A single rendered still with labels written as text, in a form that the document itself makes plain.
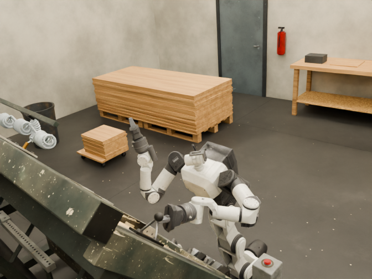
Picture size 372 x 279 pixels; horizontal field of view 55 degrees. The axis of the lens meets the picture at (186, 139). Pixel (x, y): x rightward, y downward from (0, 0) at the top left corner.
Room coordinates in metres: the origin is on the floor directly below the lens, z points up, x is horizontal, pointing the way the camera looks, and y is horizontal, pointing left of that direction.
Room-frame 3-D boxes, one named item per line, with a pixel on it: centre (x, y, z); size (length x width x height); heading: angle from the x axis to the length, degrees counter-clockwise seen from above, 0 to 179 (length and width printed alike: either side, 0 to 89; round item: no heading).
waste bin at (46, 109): (5.51, 2.35, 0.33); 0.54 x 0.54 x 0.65
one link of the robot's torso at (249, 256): (2.13, -0.36, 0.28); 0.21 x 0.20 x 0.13; 134
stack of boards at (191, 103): (6.20, 0.41, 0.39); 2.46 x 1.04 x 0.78; 48
